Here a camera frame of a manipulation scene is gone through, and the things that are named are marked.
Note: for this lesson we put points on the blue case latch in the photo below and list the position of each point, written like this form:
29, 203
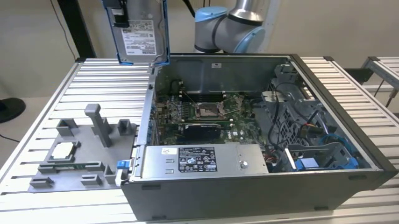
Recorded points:
121, 164

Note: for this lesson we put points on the black upright post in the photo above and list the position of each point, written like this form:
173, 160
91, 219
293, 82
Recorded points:
77, 28

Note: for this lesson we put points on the silver power supply unit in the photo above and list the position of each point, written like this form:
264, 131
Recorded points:
155, 165

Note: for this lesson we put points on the black round stand base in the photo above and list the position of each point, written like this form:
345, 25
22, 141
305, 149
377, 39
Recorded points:
12, 109

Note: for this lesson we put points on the black bracket block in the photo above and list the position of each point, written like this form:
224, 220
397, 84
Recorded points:
357, 74

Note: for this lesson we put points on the black graphics card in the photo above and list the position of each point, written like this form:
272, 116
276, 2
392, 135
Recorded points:
200, 133

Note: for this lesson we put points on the blue disk carrier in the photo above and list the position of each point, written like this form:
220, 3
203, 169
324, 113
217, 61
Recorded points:
307, 163

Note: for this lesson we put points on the silver CPU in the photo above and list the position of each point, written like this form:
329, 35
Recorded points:
62, 150

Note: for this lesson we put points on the CPU socket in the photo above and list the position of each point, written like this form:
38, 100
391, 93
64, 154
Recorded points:
207, 110

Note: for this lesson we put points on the green RAM stick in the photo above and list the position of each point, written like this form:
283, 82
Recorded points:
77, 166

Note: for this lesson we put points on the hard disk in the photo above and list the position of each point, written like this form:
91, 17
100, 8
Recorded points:
143, 35

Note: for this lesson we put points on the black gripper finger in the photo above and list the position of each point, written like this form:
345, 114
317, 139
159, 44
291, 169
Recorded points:
121, 18

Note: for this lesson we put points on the grey metal disk bay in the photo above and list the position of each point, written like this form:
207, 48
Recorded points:
311, 145

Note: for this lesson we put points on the grey parts rack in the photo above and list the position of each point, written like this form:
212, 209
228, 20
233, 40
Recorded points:
89, 149

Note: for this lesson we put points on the green motherboard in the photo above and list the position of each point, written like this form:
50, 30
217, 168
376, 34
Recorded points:
245, 121

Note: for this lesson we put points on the slatted metal side table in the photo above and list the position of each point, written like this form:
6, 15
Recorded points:
385, 67

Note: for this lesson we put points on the black open PC case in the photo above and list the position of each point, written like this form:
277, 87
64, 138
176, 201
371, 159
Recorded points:
217, 198

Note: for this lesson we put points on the locking lever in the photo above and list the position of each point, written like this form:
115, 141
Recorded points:
189, 96

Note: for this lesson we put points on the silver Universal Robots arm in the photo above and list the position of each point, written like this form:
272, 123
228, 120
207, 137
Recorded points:
229, 28

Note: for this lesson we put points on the yellow black power connector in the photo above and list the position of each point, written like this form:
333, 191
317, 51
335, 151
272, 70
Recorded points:
303, 130

